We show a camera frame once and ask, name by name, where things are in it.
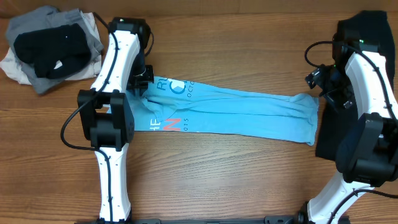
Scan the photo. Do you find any light blue t-shirt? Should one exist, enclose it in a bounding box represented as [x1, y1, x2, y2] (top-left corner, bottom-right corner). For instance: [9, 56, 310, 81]
[126, 77, 319, 146]

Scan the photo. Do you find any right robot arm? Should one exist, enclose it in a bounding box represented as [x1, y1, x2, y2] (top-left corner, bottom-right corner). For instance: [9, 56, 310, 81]
[294, 30, 397, 223]

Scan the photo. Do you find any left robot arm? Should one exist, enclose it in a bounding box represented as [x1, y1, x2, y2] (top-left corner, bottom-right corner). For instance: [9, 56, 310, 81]
[78, 17, 154, 223]

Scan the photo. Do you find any black garment at right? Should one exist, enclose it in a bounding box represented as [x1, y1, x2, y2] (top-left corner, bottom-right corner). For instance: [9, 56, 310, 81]
[315, 11, 396, 161]

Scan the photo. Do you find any grey folded garment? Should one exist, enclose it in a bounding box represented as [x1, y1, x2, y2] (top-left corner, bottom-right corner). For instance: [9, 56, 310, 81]
[6, 6, 104, 95]

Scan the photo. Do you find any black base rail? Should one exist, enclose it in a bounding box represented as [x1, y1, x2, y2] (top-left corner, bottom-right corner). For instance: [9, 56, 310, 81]
[74, 215, 351, 224]

